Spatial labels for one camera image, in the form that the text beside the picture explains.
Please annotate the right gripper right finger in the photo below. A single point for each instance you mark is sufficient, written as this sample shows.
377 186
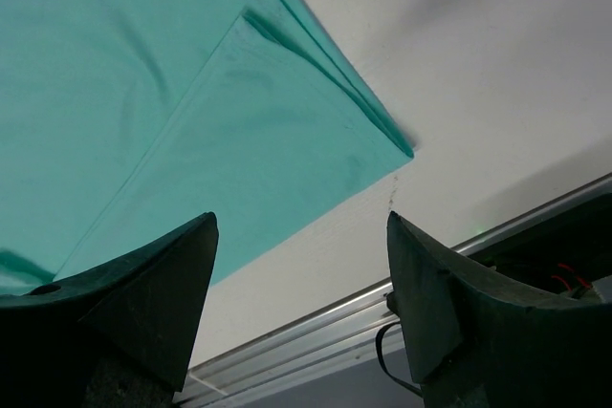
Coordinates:
477 338

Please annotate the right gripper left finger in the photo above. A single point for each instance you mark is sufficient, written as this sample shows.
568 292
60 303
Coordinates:
117 335

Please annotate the teal t shirt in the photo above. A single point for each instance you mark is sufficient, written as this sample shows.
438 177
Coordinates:
123 119

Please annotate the aluminium rail frame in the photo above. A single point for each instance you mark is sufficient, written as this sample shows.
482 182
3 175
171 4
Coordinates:
327 341

